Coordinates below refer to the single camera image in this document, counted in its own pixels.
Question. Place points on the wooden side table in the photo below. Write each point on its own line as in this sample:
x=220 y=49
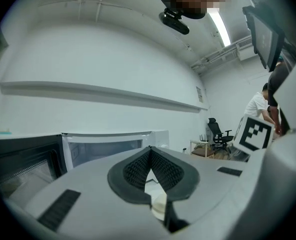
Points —
x=200 y=150

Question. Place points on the white ceiling pipes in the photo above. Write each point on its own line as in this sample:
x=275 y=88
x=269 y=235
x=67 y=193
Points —
x=213 y=59

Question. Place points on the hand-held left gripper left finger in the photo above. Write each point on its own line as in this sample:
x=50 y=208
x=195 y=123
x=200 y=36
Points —
x=92 y=196

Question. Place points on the white air conditioner unit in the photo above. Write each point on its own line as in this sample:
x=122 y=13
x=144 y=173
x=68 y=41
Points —
x=248 y=50

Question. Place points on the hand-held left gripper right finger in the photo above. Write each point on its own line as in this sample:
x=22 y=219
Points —
x=213 y=189

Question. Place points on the black office chair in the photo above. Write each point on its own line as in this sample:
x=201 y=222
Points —
x=216 y=134

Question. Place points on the teal cloth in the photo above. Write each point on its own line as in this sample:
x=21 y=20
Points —
x=5 y=132

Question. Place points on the black tablet screen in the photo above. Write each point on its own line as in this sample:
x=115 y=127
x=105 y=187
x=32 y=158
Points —
x=265 y=39

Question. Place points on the white desk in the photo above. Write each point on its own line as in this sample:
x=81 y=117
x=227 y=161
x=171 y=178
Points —
x=25 y=135

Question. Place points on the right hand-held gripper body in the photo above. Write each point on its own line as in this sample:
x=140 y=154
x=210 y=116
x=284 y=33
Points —
x=255 y=134

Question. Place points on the black head-mounted camera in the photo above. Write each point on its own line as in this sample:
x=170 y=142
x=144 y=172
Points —
x=175 y=22

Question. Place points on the black wifi router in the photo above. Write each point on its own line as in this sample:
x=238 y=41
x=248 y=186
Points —
x=203 y=137

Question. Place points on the wall poster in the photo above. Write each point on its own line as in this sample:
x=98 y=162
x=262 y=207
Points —
x=199 y=94

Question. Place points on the white microwave oven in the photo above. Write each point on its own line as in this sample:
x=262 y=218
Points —
x=107 y=144

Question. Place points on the ceiling light panel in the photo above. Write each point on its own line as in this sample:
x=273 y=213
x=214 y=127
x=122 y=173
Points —
x=220 y=26

